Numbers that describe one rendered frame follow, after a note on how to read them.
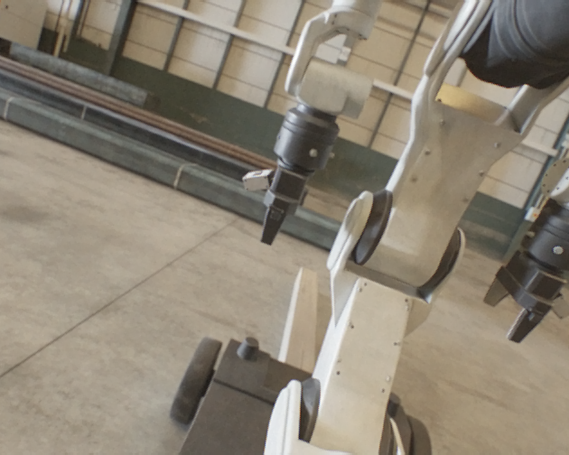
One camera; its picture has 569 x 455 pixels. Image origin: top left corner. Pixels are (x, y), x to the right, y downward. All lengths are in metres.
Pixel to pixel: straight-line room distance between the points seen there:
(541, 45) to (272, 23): 9.95
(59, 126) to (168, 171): 1.12
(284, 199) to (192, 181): 2.61
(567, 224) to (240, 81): 9.67
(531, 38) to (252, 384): 0.75
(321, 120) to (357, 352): 0.37
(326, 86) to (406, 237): 0.26
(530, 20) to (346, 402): 0.54
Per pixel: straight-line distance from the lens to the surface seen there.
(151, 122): 5.52
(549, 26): 0.46
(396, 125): 9.81
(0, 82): 5.98
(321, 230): 2.96
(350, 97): 0.53
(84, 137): 3.61
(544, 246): 0.66
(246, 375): 0.83
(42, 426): 0.92
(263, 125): 9.59
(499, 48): 0.52
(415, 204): 0.57
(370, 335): 0.61
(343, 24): 0.53
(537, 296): 0.68
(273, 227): 0.55
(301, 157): 0.53
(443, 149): 0.57
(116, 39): 11.29
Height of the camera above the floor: 0.68
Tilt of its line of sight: 11 degrees down
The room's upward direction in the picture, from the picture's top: 21 degrees clockwise
